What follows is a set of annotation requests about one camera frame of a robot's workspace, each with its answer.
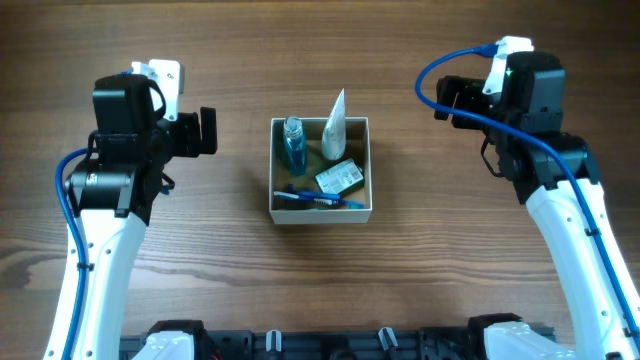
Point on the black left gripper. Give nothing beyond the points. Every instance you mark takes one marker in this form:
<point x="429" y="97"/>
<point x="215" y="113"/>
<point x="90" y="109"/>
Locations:
<point x="192" y="141"/>

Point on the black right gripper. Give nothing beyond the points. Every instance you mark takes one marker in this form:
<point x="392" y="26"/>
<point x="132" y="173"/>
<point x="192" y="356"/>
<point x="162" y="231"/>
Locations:
<point x="470" y="92"/>

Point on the blue toothbrush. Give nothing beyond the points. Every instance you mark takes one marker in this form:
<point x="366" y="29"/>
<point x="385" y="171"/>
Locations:
<point x="293" y="197"/>

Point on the blue mouthwash bottle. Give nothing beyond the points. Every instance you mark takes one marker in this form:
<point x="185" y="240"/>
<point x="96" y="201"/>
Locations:
<point x="295" y="145"/>

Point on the blue disposable razor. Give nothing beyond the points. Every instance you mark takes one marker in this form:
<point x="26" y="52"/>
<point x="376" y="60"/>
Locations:
<point x="312" y="194"/>

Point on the green soap box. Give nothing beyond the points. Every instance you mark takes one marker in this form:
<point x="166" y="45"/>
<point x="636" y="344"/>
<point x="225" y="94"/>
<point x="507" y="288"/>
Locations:
<point x="341" y="179"/>

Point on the white bamboo conditioner tube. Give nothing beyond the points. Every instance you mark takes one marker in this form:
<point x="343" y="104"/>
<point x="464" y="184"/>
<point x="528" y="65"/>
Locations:
<point x="334" y="133"/>

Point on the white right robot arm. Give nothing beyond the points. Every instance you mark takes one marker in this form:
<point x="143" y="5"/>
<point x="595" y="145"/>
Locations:
<point x="602" y="299"/>

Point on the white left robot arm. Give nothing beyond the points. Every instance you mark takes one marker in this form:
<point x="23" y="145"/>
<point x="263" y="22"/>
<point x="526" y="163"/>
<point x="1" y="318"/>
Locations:
<point x="99" y="261"/>

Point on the white cardboard box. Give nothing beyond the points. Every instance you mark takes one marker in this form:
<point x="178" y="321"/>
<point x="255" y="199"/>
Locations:
<point x="358" y="149"/>

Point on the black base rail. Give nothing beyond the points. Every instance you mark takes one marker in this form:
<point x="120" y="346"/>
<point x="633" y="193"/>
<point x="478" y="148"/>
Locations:
<point x="456" y="342"/>

